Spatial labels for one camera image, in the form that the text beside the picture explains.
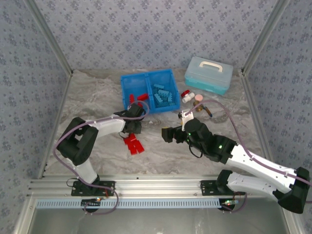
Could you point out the blue plastic bin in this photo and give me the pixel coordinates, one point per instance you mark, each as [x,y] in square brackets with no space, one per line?
[132,83]
[165,78]

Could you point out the aluminium frame post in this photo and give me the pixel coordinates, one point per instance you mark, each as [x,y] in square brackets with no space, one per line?
[265,36]
[49,36]

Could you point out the pink round case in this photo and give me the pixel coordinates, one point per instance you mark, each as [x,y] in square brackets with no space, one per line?
[198,97]

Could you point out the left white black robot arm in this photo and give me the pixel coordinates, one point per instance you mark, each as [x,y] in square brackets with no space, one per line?
[107,126]

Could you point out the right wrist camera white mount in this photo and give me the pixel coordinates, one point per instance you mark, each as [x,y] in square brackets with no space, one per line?
[188,119]

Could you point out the black bracket with LED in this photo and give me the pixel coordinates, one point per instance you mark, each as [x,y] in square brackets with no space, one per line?
[229,203]
[91,202]

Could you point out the aluminium table side rail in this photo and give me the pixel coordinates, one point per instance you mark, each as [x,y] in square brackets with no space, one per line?
[57,122]
[256,117]

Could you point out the grey metal panel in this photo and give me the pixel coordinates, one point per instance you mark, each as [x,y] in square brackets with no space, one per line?
[156,221]

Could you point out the teal lidded storage box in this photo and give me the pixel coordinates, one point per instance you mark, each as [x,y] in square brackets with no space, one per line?
[207,78]

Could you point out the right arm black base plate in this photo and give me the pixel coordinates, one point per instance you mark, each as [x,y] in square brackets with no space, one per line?
[207,189]

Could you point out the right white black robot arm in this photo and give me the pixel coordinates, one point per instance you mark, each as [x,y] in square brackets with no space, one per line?
[256,162]

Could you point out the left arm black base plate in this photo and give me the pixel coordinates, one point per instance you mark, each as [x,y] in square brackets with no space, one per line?
[107,189]

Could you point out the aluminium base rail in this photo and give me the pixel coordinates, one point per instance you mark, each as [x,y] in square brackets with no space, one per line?
[156,186]

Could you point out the red lego brick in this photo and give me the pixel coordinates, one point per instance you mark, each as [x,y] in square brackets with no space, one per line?
[133,137]
[140,146]
[133,149]
[140,104]
[142,96]
[128,141]
[131,99]

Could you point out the long blue lego brick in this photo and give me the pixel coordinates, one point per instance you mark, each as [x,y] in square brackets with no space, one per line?
[163,104]

